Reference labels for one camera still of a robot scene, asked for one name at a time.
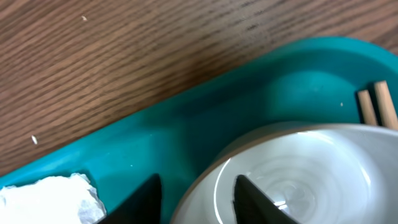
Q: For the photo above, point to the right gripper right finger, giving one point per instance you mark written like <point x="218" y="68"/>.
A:
<point x="252" y="206"/>

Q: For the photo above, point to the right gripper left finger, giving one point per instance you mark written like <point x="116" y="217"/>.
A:
<point x="142" y="207"/>

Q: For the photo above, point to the grey ceramic bowl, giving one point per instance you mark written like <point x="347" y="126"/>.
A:
<point x="311" y="173"/>

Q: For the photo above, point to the wooden chopstick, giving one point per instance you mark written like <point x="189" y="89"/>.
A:
<point x="385" y="105"/>
<point x="367" y="108"/>

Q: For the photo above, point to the crumpled white napkin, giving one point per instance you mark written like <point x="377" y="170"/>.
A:
<point x="53" y="200"/>

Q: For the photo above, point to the teal serving tray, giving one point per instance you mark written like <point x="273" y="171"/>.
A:
<point x="311" y="80"/>

